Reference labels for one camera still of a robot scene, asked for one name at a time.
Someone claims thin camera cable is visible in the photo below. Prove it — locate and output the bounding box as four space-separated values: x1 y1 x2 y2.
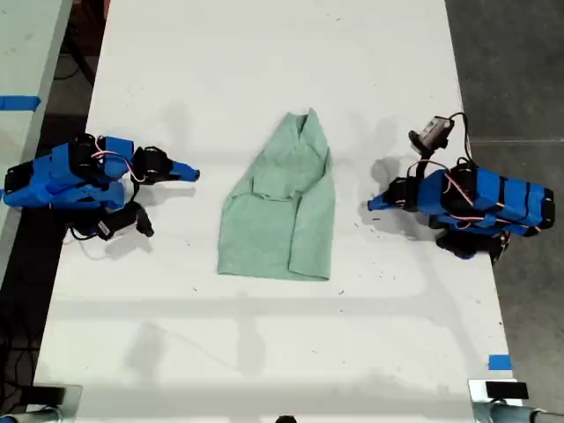
64 222 109 262

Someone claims grey and black camera box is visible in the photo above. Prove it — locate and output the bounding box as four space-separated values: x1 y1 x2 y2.
408 115 455 157

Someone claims small black box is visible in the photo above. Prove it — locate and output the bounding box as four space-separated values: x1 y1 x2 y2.
484 381 530 401

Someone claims metal bracket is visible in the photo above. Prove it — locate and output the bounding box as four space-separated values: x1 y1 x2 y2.
25 383 84 423
467 378 531 423

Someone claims white side table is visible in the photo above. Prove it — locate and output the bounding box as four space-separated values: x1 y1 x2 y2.
0 0 74 271

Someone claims short blue tape strip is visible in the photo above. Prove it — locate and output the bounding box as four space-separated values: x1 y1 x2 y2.
487 352 514 372

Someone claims long blue tape strip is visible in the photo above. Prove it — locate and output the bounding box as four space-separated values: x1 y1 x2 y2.
0 94 43 112

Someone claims black camera cable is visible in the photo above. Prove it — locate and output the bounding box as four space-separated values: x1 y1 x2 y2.
448 111 471 165

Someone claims black floor cable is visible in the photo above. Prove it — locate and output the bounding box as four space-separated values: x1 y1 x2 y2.
0 303 41 391

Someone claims black camera stalk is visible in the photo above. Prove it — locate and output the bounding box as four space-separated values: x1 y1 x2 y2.
413 147 438 178

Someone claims pale green t-shirt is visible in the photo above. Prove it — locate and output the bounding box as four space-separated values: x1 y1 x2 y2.
216 108 334 282

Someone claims black camera box, white label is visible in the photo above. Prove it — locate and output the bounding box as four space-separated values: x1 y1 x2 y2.
97 203 156 242

